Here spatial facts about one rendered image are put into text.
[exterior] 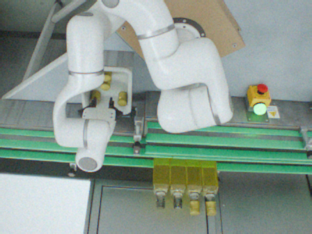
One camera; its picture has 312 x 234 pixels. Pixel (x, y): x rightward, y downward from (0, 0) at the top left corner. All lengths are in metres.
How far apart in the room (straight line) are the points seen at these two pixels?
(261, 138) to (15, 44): 1.42
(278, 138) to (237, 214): 0.35
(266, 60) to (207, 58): 0.52
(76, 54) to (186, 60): 0.24
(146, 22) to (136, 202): 0.79
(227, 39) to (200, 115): 0.33
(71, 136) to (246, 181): 0.85
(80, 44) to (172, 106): 0.24
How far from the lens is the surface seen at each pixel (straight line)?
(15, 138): 1.31
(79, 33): 0.75
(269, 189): 1.49
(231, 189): 1.43
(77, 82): 0.78
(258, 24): 1.09
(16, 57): 1.93
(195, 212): 1.16
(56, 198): 1.33
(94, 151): 0.87
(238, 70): 1.21
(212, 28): 0.96
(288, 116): 1.31
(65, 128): 0.85
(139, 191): 1.32
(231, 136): 1.20
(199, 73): 0.71
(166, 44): 0.71
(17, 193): 1.38
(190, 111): 0.74
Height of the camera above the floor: 1.61
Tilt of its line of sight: 39 degrees down
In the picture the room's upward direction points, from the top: 178 degrees counter-clockwise
